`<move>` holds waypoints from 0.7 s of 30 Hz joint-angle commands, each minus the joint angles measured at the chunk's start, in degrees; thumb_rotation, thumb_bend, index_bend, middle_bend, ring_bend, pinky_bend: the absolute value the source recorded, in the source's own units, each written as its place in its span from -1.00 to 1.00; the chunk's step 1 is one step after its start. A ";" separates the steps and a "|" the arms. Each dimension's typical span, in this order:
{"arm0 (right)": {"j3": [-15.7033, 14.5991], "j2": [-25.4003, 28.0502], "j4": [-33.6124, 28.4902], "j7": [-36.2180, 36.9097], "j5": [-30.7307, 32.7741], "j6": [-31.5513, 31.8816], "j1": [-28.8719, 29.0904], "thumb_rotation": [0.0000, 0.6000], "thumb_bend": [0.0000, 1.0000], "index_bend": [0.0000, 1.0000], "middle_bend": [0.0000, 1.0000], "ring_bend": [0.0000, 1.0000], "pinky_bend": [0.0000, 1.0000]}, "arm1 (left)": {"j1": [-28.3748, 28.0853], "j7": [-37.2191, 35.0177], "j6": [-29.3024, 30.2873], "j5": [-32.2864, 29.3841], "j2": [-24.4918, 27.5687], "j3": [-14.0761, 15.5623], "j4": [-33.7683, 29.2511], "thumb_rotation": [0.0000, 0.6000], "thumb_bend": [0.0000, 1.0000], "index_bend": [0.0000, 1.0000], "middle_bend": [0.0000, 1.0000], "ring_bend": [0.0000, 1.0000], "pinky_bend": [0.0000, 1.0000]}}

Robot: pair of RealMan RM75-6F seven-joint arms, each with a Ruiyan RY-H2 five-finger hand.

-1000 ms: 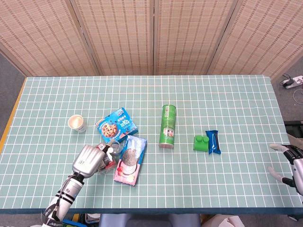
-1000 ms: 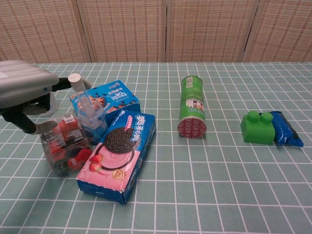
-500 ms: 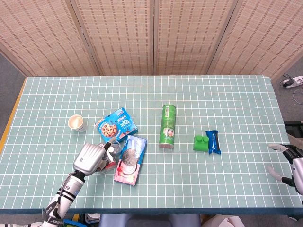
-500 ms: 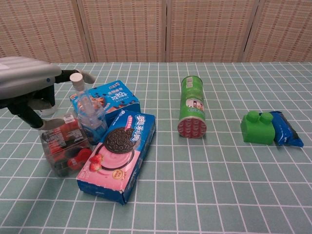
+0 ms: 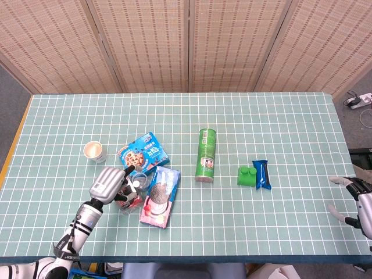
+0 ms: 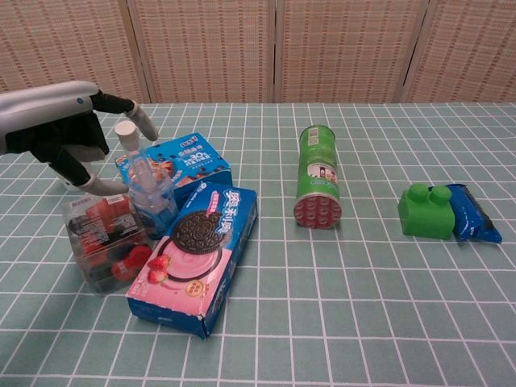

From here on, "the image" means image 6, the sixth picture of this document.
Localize woven bamboo screen panel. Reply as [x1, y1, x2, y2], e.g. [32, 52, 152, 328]
[273, 0, 431, 104]
[0, 0, 158, 105]
[402, 0, 516, 105]
[127, 0, 281, 104]

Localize green white grid tablecloth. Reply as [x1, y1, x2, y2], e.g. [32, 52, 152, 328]
[0, 102, 516, 387]

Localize green chips can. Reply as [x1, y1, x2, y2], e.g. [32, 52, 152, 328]
[293, 124, 343, 231]

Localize clear plastic water bottle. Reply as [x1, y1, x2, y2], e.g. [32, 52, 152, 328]
[114, 120, 170, 214]

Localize pink strawberry Oreo box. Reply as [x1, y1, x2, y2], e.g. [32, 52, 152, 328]
[126, 181, 259, 340]

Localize blue Oreo snack packet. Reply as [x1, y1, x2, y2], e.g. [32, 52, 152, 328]
[427, 183, 504, 245]

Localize blue chocolate chip cookie box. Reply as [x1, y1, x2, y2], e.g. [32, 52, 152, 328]
[115, 132, 233, 202]

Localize green plastic building block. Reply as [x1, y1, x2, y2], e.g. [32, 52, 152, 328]
[397, 183, 456, 242]

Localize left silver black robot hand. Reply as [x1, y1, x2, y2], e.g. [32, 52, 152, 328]
[0, 80, 159, 195]

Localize clear red black package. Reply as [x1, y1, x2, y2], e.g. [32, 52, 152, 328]
[62, 192, 156, 294]

